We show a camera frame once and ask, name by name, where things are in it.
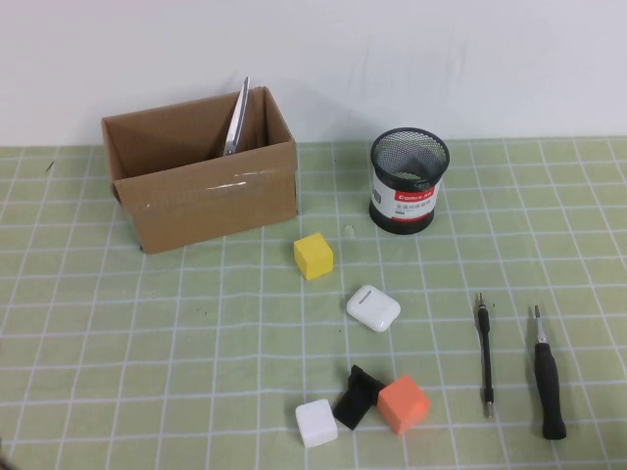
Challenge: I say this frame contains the red-handled scissors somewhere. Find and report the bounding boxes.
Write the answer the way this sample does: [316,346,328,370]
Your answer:
[222,75,252,158]

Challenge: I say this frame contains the thin black flexible screwdriver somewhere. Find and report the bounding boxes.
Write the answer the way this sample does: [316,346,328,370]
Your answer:
[473,292,495,419]

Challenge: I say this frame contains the thick black-handled screwdriver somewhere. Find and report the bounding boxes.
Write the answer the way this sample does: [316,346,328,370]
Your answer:
[532,305,568,441]

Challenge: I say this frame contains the yellow cube block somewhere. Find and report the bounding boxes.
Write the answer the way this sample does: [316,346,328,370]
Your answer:
[293,232,335,281]

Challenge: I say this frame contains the white earbud case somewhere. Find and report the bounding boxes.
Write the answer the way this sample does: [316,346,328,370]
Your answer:
[346,284,402,334]

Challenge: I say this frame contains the black mesh pen holder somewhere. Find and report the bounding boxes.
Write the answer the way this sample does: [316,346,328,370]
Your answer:
[368,127,450,236]

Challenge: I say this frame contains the brown cardboard box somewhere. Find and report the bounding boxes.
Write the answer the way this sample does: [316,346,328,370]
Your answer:
[101,86,300,255]

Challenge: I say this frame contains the black angled block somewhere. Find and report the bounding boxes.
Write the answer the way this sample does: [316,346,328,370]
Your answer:
[332,364,387,432]

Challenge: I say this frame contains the white cube block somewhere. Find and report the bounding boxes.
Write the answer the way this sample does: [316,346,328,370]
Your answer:
[294,399,339,448]

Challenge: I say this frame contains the orange cube block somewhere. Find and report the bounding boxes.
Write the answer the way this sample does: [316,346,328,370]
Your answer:
[376,375,431,436]

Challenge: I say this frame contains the green grid table mat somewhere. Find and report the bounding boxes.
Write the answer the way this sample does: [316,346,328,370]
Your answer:
[0,136,627,470]

